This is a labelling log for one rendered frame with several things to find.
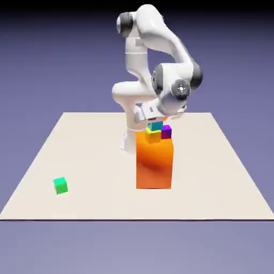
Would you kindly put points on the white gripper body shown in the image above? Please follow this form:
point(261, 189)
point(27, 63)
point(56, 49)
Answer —
point(145, 112)

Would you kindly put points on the small green cube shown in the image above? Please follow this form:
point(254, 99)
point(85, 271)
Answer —
point(60, 185)

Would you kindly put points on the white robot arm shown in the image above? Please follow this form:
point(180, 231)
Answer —
point(137, 64)

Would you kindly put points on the small purple cube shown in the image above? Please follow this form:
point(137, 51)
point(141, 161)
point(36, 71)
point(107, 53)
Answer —
point(166, 132)

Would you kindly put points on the small teal cube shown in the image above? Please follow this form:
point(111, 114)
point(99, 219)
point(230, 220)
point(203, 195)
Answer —
point(155, 125)

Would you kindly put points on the large orange box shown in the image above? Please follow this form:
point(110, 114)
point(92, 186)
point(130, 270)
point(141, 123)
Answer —
point(153, 164)

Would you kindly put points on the small yellow cube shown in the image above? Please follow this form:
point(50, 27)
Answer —
point(153, 137)

